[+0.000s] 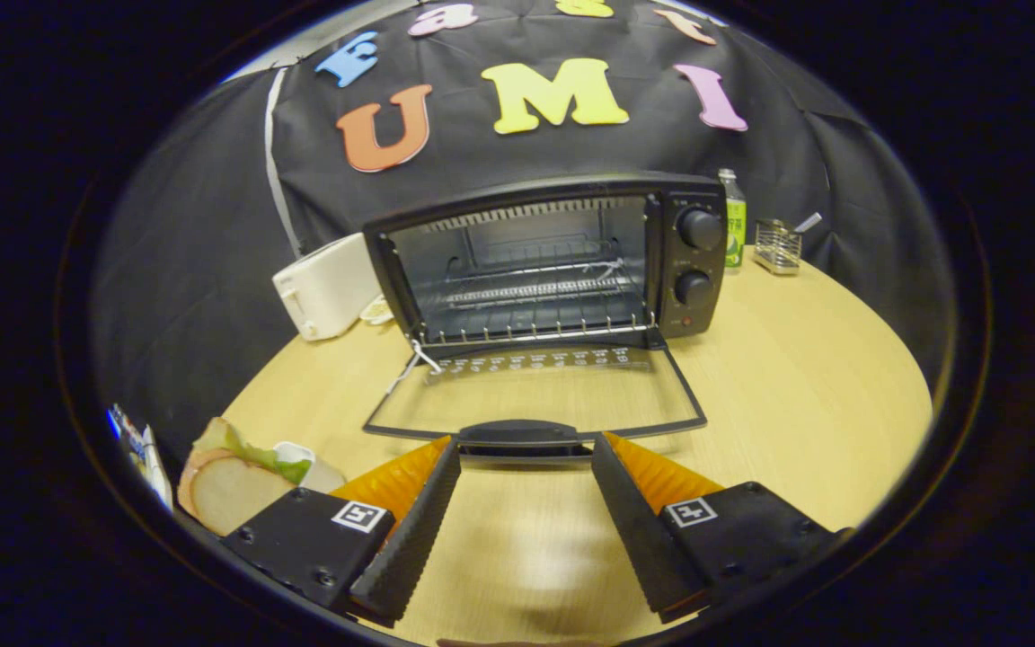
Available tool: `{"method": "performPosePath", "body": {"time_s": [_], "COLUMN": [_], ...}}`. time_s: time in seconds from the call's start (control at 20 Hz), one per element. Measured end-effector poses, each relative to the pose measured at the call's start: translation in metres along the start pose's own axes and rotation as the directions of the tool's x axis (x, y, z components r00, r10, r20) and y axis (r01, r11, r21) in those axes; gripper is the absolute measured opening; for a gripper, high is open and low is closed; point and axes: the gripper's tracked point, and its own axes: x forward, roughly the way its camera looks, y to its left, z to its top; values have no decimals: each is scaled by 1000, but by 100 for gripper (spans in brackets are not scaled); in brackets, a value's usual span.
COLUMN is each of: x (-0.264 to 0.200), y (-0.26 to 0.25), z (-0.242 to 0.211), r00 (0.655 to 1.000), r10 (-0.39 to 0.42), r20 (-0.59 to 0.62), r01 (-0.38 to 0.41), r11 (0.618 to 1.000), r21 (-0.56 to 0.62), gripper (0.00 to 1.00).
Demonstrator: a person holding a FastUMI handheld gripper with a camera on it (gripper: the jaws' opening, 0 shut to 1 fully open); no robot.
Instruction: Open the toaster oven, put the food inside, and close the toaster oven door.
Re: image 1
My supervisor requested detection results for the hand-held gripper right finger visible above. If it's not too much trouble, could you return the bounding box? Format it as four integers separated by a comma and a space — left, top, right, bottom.
591, 431, 851, 624

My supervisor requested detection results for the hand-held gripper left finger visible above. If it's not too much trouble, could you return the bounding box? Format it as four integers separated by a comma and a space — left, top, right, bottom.
221, 435, 463, 627

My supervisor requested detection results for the toast bread sandwich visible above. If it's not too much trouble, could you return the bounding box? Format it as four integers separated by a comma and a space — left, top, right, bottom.
176, 416, 348, 537

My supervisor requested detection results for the black toaster oven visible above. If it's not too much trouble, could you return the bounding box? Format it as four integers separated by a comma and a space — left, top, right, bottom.
362, 171, 730, 465

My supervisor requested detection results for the white pop-up toaster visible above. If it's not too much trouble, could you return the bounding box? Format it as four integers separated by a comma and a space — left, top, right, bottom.
271, 232, 384, 342

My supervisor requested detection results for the blue white packet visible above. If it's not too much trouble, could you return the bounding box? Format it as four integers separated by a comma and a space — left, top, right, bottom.
107, 404, 175, 511

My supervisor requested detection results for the green tea bottle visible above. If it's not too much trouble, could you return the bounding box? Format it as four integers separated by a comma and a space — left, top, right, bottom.
719, 168, 748, 270

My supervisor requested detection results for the wire mesh utensil holder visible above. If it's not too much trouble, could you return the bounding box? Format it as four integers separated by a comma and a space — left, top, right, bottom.
754, 218, 803, 275

